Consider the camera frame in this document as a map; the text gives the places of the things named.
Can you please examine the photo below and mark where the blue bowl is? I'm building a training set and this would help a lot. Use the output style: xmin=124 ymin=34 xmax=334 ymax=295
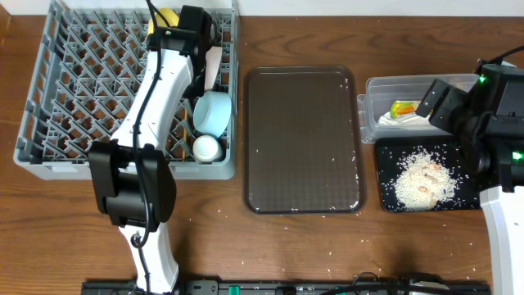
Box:
xmin=193 ymin=91 xmax=233 ymax=138

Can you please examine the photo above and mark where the pink bowl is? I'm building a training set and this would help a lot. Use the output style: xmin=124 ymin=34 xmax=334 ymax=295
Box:
xmin=204 ymin=46 xmax=222 ymax=92

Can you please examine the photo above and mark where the green snack wrapper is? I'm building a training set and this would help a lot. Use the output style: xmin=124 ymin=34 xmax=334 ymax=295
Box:
xmin=390 ymin=101 xmax=420 ymax=119

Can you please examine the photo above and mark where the white paper napkin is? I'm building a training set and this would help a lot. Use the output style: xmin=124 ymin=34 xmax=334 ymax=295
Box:
xmin=377 ymin=112 xmax=430 ymax=126

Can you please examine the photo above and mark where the white cup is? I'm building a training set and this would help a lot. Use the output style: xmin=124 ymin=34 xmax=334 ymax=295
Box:
xmin=192 ymin=135 xmax=224 ymax=163

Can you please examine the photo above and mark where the yellow plate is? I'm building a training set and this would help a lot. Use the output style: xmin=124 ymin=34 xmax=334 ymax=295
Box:
xmin=147 ymin=7 xmax=179 ymax=36

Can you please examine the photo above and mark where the leftover rice pile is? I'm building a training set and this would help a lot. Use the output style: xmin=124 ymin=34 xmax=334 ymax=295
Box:
xmin=393 ymin=150 xmax=458 ymax=211

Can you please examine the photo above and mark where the wooden chopstick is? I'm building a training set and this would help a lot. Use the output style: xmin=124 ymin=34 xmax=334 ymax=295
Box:
xmin=183 ymin=109 xmax=188 ymax=162

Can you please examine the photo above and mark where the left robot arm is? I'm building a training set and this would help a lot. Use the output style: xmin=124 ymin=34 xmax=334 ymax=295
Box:
xmin=88 ymin=5 xmax=213 ymax=294

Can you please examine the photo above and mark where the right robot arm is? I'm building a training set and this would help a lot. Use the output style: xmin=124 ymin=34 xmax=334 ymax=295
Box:
xmin=416 ymin=61 xmax=523 ymax=294

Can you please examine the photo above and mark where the black waste tray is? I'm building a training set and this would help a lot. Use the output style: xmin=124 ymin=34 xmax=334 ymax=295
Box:
xmin=374 ymin=136 xmax=480 ymax=212

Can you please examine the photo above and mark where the clear plastic bin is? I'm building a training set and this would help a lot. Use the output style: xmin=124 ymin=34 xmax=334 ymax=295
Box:
xmin=357 ymin=74 xmax=477 ymax=143

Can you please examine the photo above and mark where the grey dish rack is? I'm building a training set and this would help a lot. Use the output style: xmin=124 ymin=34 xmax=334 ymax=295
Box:
xmin=13 ymin=1 xmax=240 ymax=180

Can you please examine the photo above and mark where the dark brown serving tray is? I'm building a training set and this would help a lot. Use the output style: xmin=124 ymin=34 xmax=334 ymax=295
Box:
xmin=243 ymin=66 xmax=366 ymax=215

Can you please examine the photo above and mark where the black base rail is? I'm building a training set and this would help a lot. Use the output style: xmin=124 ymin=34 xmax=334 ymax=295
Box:
xmin=80 ymin=279 xmax=492 ymax=295

